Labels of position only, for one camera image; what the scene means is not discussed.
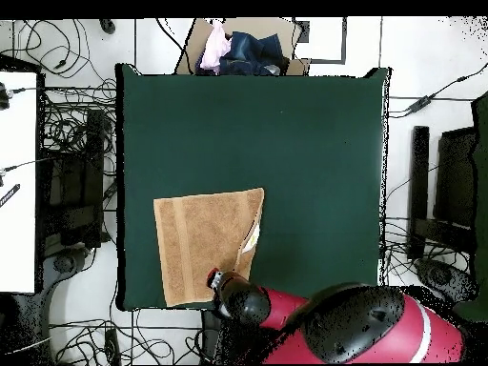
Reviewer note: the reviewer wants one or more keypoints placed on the black equipment stand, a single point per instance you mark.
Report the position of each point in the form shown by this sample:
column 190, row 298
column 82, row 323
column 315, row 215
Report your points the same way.
column 76, row 190

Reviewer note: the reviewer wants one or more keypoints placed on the black upright bar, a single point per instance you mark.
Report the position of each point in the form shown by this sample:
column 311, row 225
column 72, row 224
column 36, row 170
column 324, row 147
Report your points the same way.
column 419, row 183

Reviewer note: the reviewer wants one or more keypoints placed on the tan terry towel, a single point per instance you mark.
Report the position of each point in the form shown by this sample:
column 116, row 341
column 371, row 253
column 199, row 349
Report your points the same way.
column 202, row 244

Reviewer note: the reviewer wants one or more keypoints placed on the white desk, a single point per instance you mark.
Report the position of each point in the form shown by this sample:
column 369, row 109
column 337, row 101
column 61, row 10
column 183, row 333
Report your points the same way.
column 17, row 183

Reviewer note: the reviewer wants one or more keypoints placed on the brown cardboard box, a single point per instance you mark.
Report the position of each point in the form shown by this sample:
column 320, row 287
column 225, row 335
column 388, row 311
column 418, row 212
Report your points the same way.
column 194, row 45

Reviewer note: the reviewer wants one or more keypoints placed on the black power strip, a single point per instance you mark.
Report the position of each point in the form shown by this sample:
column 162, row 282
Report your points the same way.
column 112, row 345

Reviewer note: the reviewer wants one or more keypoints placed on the black flat strip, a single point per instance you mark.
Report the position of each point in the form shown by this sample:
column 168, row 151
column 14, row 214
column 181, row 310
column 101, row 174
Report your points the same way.
column 9, row 195

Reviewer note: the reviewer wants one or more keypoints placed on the black flat case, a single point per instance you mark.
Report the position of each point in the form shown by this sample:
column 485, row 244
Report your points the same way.
column 455, row 179

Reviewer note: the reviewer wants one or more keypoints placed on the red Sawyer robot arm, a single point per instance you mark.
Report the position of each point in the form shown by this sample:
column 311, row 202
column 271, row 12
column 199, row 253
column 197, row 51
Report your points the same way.
column 381, row 335

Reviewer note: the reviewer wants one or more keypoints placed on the dark green table cloth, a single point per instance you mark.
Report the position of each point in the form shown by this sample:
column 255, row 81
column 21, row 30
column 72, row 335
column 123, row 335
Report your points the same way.
column 305, row 152

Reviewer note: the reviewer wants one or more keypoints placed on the blue denim jeans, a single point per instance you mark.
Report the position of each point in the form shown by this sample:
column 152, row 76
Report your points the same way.
column 251, row 53

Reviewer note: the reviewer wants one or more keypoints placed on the black oval device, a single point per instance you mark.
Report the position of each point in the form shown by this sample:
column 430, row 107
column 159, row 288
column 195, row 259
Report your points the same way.
column 108, row 26

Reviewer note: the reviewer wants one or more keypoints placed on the small black desk device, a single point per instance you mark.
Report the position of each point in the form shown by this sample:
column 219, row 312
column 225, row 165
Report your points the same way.
column 4, row 99

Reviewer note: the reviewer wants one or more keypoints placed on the green hanging cloth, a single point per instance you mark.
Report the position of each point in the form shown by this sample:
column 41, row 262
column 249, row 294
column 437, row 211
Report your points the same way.
column 481, row 190

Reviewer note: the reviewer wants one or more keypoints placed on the pale pink garment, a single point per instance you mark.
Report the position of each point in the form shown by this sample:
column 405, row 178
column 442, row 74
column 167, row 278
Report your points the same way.
column 213, row 49

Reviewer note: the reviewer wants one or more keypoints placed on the dark round floor stand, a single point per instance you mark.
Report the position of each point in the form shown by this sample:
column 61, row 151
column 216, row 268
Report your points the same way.
column 442, row 276
column 65, row 263

